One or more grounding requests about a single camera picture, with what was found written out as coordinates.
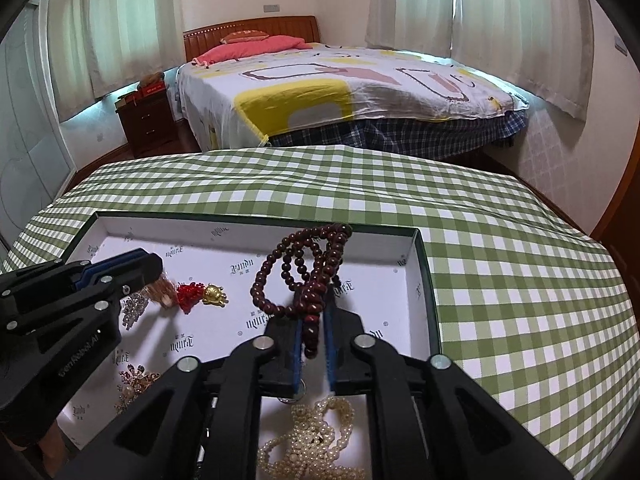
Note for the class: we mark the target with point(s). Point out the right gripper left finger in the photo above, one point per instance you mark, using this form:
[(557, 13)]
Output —
[(200, 419)]

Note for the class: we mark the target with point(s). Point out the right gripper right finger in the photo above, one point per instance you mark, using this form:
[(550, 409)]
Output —
[(428, 419)]

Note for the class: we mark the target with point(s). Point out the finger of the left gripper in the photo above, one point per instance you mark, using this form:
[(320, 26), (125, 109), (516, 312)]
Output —
[(131, 268), (103, 284)]

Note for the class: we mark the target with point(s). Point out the silver crystal brooch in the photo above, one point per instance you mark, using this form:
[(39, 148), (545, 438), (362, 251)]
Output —
[(133, 306)]

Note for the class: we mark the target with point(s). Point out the pearl cluster brooch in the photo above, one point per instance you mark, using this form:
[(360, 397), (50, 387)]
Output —
[(134, 381)]

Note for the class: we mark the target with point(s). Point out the small red knot gold charm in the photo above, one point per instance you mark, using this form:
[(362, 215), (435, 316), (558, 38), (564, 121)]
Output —
[(189, 295)]

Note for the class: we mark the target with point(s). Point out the green jewelry box tray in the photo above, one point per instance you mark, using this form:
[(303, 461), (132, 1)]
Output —
[(384, 278)]

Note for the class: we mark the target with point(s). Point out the glass wardrobe door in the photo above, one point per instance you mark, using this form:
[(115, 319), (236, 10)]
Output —
[(34, 162)]

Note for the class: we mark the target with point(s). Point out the green checkered tablecloth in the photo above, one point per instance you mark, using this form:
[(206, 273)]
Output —
[(532, 308)]

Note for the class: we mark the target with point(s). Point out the dark wooden nightstand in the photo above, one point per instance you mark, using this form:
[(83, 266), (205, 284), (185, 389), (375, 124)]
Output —
[(147, 121)]

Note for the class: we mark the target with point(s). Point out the red box on nightstand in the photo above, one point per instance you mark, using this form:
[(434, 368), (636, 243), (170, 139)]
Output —
[(148, 85)]

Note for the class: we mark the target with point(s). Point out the left window curtain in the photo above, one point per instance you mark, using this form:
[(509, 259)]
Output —
[(98, 46)]

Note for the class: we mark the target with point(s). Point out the window curtain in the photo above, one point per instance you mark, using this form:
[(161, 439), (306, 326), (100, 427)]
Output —
[(98, 46), (544, 47)]

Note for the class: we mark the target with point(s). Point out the wooden headboard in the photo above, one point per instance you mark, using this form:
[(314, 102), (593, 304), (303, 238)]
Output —
[(200, 40)]

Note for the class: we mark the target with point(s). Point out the pink pillow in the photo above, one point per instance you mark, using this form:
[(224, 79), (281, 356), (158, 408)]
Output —
[(247, 49)]

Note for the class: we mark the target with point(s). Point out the orange patterned cushion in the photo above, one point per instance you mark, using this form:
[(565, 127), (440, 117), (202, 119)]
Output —
[(247, 35)]

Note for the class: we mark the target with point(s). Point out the bed with patterned sheet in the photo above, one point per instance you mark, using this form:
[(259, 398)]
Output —
[(386, 100)]

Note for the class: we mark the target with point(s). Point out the right window curtain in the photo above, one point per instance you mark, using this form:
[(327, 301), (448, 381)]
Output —
[(544, 47)]

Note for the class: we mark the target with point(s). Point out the wall light switch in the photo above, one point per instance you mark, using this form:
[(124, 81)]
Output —
[(620, 46)]

